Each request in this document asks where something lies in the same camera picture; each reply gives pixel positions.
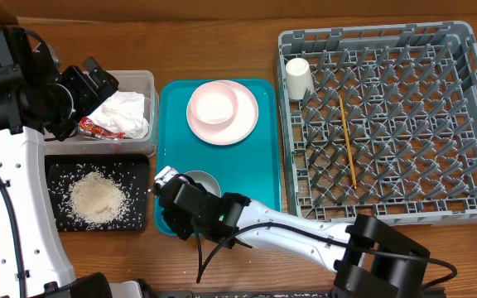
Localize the red sauce packet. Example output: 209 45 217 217
79 117 125 140

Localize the white napkin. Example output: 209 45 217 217
89 91 149 139

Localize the grey white bowl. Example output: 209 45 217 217
186 171 222 197

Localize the white rice pile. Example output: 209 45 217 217
54 163 142 231

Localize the pink shallow bowl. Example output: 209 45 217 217
188 81 238 126

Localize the white cup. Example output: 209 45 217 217
285 58 314 99

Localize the wooden chopstick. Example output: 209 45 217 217
338 95 357 190

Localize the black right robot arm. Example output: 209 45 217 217
152 169 430 297

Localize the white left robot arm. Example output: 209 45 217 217
0 26 152 297

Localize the grey dishwasher rack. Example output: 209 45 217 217
277 22 477 225

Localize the clear plastic bin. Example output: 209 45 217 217
46 70 159 156

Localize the black tray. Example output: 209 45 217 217
44 153 150 233

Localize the teal serving tray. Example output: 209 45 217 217
153 79 283 237

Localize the pink plate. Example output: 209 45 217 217
186 80 259 146

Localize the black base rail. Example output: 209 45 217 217
155 286 446 298

